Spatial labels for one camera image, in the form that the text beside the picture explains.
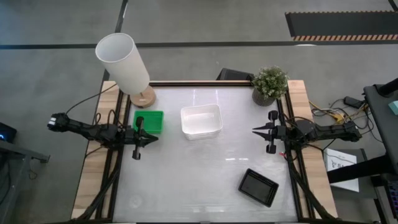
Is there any black aluminium table frame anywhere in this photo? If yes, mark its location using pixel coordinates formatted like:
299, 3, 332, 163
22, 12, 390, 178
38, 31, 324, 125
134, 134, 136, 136
70, 80, 343, 224

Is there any white plastic storage bin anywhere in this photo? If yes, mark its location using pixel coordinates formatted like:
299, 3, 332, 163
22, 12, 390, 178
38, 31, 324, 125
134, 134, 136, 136
181, 105, 224, 139
182, 107, 223, 141
180, 103, 224, 138

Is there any yellow cable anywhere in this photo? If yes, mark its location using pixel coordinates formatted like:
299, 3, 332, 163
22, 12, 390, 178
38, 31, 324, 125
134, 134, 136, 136
309, 101, 369, 124

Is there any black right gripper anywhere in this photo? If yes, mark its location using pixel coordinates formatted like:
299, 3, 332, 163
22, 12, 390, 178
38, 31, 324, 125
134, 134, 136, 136
251, 110, 289, 155

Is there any green slotted plastic basket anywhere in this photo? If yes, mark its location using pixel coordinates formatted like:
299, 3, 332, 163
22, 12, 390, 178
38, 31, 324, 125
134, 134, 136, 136
132, 110, 165, 135

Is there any black slotted plastic basket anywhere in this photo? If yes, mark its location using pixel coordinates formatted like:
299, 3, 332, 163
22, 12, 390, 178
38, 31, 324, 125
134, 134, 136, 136
238, 168, 280, 208

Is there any white lamp with wooden base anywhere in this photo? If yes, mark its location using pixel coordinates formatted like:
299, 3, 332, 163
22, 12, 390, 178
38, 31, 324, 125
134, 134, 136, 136
95, 32, 157, 109

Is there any black desk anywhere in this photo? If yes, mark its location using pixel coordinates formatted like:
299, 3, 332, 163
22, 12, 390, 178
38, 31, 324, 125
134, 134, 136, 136
326, 77, 398, 224

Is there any wooden table side board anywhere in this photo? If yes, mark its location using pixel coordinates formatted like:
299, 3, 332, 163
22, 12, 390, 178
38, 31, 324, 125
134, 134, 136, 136
281, 80, 339, 218
70, 80, 131, 220

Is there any dark keyboard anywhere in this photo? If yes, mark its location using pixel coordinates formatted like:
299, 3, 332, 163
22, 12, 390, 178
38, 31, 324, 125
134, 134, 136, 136
387, 182, 398, 215

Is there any potted green plant ribbed pot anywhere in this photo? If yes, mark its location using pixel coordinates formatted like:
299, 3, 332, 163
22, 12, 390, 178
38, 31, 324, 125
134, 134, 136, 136
251, 65, 290, 108

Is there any white printed paper sheet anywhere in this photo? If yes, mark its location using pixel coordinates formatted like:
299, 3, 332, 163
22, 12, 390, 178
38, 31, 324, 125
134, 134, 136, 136
323, 147, 361, 193

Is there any black power adapter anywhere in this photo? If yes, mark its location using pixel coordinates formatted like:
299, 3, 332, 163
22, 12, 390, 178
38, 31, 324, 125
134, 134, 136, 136
343, 96, 365, 110

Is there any grey metal stand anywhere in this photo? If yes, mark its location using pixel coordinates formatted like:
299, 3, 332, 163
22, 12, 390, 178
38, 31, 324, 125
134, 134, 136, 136
0, 139, 51, 224

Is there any black device with blue light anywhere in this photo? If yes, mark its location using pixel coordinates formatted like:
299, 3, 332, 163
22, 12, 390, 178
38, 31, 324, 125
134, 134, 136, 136
0, 121, 18, 144

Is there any black cable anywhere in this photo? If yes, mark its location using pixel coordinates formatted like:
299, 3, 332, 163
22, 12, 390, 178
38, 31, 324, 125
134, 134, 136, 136
64, 83, 118, 115

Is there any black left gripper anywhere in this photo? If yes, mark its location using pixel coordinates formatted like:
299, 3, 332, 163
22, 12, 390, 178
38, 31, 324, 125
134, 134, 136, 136
124, 116, 159, 161

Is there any black boxy equipment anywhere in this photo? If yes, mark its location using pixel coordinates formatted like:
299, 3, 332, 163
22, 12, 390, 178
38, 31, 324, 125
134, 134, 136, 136
216, 67, 255, 82

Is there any black mat hazard-striped edge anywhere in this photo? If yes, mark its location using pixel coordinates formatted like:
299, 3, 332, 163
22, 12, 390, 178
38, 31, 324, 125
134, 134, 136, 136
285, 11, 398, 42

